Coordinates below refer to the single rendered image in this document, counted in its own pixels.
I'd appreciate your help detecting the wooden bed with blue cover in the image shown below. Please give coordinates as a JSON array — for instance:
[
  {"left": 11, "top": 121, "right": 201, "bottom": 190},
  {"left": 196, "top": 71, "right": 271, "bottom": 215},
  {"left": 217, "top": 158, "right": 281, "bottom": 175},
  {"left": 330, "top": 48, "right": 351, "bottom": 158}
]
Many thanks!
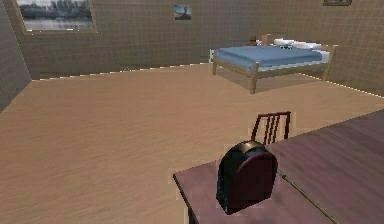
[{"left": 208, "top": 33, "right": 337, "bottom": 96}]

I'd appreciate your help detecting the framed picture with wooden frame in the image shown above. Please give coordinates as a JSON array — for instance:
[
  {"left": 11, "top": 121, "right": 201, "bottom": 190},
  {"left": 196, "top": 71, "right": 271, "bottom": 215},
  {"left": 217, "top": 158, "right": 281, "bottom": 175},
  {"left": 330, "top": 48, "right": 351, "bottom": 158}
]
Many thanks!
[{"left": 322, "top": 0, "right": 353, "bottom": 7}]

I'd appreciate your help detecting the white pillow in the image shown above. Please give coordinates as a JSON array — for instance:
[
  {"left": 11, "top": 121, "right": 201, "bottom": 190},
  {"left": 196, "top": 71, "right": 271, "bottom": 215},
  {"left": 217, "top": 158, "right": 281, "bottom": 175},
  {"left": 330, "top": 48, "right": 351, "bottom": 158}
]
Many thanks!
[
  {"left": 291, "top": 41, "right": 323, "bottom": 51},
  {"left": 273, "top": 37, "right": 296, "bottom": 47}
]

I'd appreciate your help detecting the large framed landscape picture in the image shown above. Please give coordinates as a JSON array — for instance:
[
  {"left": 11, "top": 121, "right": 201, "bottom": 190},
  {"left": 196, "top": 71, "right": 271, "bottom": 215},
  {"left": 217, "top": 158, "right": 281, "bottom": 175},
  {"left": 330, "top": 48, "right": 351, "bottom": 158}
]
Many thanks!
[{"left": 12, "top": 0, "right": 99, "bottom": 36}]

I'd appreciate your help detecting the small framed picture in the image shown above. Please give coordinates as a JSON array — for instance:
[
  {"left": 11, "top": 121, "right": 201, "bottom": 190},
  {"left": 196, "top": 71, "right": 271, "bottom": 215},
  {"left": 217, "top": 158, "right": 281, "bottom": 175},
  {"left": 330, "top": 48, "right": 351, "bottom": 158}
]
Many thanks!
[{"left": 173, "top": 4, "right": 193, "bottom": 22}]

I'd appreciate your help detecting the thin grey cable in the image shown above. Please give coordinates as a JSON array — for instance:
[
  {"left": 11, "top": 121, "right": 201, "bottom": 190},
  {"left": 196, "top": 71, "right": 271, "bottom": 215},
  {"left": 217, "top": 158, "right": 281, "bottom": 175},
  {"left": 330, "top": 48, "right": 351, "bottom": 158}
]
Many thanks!
[{"left": 276, "top": 168, "right": 343, "bottom": 224}]

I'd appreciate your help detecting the dark red wooden chair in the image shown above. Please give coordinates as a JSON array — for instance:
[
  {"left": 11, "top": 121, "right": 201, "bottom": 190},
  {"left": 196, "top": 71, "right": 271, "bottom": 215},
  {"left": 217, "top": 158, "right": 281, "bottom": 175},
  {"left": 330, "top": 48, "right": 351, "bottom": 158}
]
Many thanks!
[{"left": 250, "top": 111, "right": 292, "bottom": 146}]

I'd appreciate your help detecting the black and maroon rounded appliance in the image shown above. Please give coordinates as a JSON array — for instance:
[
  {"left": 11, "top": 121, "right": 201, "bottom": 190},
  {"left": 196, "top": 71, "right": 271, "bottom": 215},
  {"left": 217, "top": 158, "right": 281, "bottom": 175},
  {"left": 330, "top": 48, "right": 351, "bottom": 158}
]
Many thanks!
[{"left": 215, "top": 140, "right": 279, "bottom": 215}]

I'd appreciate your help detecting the dark purple table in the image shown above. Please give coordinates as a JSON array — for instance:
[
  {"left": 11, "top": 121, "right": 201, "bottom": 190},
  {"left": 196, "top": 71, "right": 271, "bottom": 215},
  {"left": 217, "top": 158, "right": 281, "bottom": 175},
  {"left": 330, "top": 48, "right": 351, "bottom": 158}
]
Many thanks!
[{"left": 172, "top": 109, "right": 384, "bottom": 224}]

